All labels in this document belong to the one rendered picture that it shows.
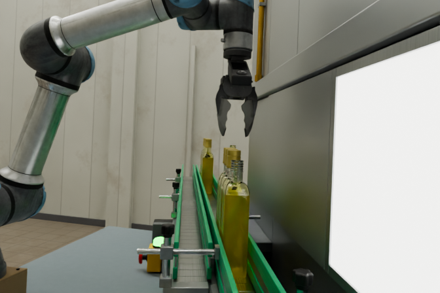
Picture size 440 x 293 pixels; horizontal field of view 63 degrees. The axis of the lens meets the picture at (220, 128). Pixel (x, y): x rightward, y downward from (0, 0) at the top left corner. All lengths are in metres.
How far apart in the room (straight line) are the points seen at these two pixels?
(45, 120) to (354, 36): 0.80
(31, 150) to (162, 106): 3.23
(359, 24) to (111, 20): 0.52
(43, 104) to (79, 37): 0.25
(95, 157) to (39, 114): 3.58
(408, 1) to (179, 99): 3.77
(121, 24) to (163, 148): 3.41
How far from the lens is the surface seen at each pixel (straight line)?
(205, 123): 4.04
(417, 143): 0.44
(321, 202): 0.67
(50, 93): 1.06
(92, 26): 0.88
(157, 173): 4.26
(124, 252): 1.42
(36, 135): 1.08
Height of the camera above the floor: 1.21
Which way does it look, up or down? level
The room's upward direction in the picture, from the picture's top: 2 degrees clockwise
